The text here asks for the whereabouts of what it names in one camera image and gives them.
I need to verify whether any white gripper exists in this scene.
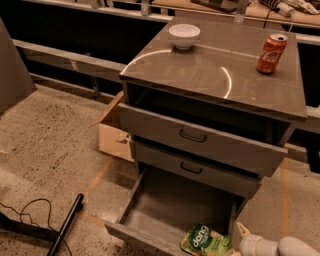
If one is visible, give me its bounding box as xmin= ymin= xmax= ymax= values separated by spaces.
xmin=223 ymin=222 xmax=279 ymax=256

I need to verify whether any green rice chip bag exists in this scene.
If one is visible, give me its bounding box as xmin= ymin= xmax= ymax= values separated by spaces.
xmin=180 ymin=224 xmax=231 ymax=256

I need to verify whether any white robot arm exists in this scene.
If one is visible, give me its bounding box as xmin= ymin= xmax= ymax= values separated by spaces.
xmin=223 ymin=222 xmax=320 ymax=256

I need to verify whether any grey bottom drawer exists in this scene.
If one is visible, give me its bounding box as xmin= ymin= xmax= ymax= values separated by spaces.
xmin=104 ymin=166 xmax=246 ymax=256

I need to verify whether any grey drawer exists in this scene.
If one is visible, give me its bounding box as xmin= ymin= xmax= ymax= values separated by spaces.
xmin=131 ymin=141 xmax=261 ymax=198
xmin=118 ymin=103 xmax=288 ymax=177
xmin=104 ymin=166 xmax=246 ymax=256

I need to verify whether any grey middle drawer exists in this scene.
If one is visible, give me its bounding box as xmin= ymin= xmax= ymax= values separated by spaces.
xmin=131 ymin=141 xmax=261 ymax=198

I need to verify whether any grey top drawer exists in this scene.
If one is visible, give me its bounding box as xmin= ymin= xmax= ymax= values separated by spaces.
xmin=118 ymin=103 xmax=288 ymax=177

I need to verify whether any grey drawer cabinet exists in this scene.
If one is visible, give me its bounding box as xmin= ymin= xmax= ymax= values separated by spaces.
xmin=118 ymin=17 xmax=308 ymax=214

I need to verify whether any cardboard box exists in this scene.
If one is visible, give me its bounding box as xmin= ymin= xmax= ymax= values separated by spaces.
xmin=90 ymin=92 xmax=134 ymax=162

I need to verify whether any black metal pole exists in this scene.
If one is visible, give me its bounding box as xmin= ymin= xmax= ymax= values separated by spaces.
xmin=47 ymin=194 xmax=84 ymax=256

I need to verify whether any red coca-cola can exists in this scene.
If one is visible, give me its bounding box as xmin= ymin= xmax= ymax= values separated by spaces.
xmin=256 ymin=33 xmax=288 ymax=74

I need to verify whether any white ceramic bowl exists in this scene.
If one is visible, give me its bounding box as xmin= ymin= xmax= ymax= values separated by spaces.
xmin=169 ymin=24 xmax=201 ymax=50

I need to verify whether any wooden background table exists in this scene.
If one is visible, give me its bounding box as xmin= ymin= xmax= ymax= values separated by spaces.
xmin=152 ymin=0 xmax=320 ymax=28

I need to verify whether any grey panel at left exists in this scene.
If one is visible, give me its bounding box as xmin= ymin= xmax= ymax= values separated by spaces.
xmin=0 ymin=18 xmax=36 ymax=114

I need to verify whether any grey metal rail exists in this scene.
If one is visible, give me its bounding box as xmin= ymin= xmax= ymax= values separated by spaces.
xmin=13 ymin=39 xmax=126 ymax=83

